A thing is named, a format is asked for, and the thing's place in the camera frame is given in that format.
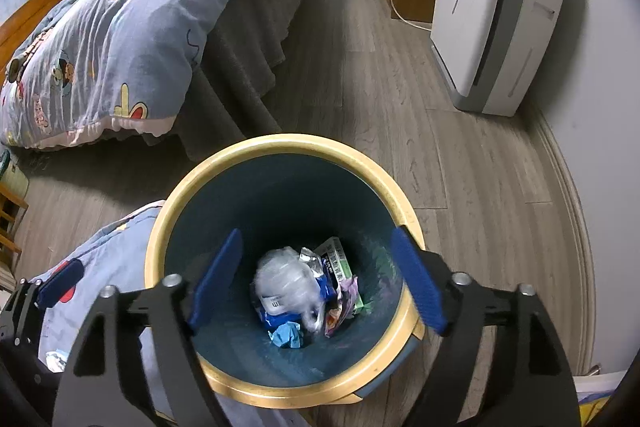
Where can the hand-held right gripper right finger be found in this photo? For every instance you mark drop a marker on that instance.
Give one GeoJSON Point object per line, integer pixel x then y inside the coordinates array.
{"type": "Point", "coordinates": [417, 282]}

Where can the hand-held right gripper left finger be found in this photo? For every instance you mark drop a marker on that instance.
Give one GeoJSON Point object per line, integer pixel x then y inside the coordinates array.
{"type": "Point", "coordinates": [216, 282]}

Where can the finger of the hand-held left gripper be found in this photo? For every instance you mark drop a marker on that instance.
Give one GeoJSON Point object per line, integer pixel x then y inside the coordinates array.
{"type": "Point", "coordinates": [60, 281]}

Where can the pink plastic wrapper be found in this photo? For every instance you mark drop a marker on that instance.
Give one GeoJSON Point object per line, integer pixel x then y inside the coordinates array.
{"type": "Point", "coordinates": [351, 293]}

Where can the clear plastic wrap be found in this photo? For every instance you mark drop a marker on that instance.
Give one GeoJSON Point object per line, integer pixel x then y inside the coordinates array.
{"type": "Point", "coordinates": [285, 274]}

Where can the blue wet wipes packet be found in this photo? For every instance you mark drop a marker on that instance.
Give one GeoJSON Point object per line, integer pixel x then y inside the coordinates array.
{"type": "Point", "coordinates": [280, 320]}

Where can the white medicine box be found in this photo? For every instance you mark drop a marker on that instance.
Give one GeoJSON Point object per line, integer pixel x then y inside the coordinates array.
{"type": "Point", "coordinates": [335, 259]}

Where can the blue tissue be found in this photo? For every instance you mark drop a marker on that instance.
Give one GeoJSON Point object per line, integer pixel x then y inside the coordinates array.
{"type": "Point", "coordinates": [287, 337]}

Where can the yellow rimmed teal trash bin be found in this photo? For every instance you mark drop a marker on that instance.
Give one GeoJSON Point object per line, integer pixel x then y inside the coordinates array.
{"type": "Point", "coordinates": [280, 212]}

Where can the blue cartoon printed cushion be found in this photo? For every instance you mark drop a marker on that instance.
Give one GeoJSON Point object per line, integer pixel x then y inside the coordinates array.
{"type": "Point", "coordinates": [120, 252]}

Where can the wooden chair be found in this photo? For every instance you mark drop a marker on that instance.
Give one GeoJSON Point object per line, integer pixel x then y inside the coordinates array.
{"type": "Point", "coordinates": [10, 222]}

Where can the pale green small bin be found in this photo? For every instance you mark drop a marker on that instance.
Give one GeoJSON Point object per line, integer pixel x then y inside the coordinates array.
{"type": "Point", "coordinates": [11, 177]}

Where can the colourful printed box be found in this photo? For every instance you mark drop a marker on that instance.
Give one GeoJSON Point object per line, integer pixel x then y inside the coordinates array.
{"type": "Point", "coordinates": [597, 394]}

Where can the wooden bed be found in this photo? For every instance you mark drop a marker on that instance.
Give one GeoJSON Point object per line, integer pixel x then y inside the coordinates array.
{"type": "Point", "coordinates": [250, 32]}

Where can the bed with cartoon duvet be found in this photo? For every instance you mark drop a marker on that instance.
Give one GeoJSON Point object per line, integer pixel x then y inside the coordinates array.
{"type": "Point", "coordinates": [125, 32]}

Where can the white air purifier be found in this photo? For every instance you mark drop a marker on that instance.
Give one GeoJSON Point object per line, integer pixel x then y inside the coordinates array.
{"type": "Point", "coordinates": [480, 7]}

